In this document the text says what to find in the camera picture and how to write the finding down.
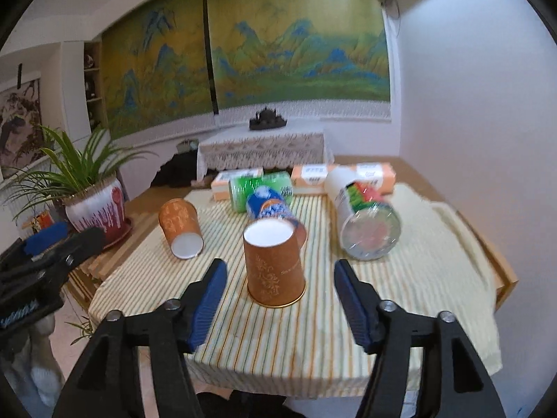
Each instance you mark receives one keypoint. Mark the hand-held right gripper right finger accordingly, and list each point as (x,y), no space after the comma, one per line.
(353,300)

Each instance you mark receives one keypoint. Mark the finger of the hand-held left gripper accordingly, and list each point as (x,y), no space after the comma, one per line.
(82,246)
(45,236)

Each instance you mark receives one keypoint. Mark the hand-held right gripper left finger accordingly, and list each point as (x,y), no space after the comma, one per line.
(209,300)

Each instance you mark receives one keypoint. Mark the brown paper cup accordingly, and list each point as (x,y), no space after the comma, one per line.
(272,265)
(178,222)

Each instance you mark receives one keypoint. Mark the wooden slatted board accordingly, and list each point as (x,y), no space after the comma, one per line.
(117,261)

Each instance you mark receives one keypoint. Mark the potted spider plant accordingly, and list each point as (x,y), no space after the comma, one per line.
(93,209)

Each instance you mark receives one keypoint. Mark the red plant saucer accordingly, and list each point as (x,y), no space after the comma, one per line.
(119,233)

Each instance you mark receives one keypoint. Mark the striped yellow tablecloth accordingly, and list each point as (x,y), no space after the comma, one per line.
(304,344)

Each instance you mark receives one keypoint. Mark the clear plastic jar white lid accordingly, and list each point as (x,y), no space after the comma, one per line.
(370,228)

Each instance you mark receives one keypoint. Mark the blue soda can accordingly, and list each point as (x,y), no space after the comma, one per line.
(267,205)

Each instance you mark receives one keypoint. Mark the orange cardboard box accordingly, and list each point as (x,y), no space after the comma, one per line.
(219,188)
(378,175)
(311,178)

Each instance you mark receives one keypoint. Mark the hanging scroll painting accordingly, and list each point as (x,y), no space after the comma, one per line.
(19,126)

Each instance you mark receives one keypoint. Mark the green soda can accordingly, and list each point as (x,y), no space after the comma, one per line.
(241,188)

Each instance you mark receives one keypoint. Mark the dark cloth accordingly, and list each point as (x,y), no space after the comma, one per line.
(174,172)

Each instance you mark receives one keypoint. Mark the grey cloth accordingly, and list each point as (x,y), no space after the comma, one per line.
(30,370)

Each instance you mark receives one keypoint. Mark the lace covered side table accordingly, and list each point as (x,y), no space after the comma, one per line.
(261,148)

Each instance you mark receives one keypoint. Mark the dark teapot ornament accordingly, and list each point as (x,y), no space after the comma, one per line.
(267,119)

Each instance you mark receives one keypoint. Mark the landscape painting roller blind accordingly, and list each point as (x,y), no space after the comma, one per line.
(300,39)
(152,65)

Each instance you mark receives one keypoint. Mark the wall shelf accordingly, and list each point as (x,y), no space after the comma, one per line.
(93,91)

